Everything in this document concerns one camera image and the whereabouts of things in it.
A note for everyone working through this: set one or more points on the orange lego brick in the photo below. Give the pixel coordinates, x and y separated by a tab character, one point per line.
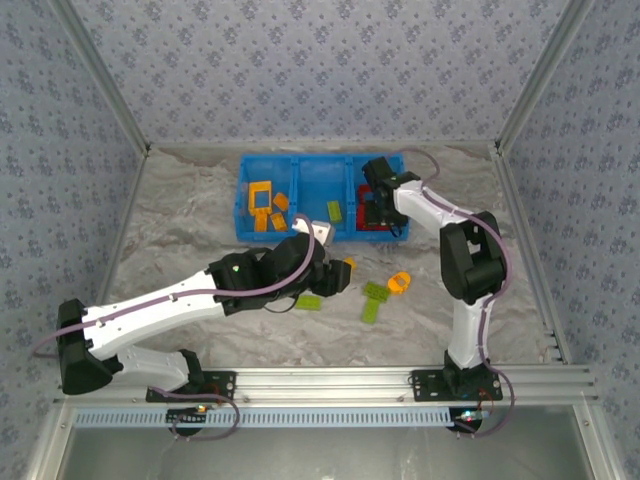
280	201
350	263
278	221
261	221

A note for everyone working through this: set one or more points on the long red lego brick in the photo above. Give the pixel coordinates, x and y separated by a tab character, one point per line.
375	228

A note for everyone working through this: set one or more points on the green lego plate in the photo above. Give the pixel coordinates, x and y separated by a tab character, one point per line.
376	291

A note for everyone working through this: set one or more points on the orange round lego piece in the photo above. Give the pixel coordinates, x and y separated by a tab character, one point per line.
391	282

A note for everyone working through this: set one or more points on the blue three-compartment plastic bin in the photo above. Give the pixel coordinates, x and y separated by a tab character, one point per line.
320	200

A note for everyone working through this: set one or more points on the orange lego window frame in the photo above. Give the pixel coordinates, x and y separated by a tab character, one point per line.
252	197

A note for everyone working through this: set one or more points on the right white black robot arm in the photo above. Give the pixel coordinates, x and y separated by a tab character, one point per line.
470	330

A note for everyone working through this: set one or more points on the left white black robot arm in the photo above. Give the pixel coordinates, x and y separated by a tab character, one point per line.
150	320

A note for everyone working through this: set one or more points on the small black controller board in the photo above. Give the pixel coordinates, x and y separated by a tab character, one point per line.
470	419
187	416

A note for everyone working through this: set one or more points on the grey metal panel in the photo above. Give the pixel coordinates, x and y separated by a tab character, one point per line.
320	455

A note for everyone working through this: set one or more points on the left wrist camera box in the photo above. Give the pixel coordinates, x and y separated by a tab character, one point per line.
320	232

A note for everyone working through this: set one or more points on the aluminium front rail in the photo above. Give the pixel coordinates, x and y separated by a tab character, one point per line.
320	385

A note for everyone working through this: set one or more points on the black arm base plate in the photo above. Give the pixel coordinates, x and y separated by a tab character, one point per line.
425	385
225	385

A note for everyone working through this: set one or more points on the aluminium side rail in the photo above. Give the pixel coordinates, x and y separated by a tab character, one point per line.
513	200
120	235

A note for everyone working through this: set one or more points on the aluminium frame post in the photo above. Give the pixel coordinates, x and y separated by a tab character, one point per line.
104	75
541	75

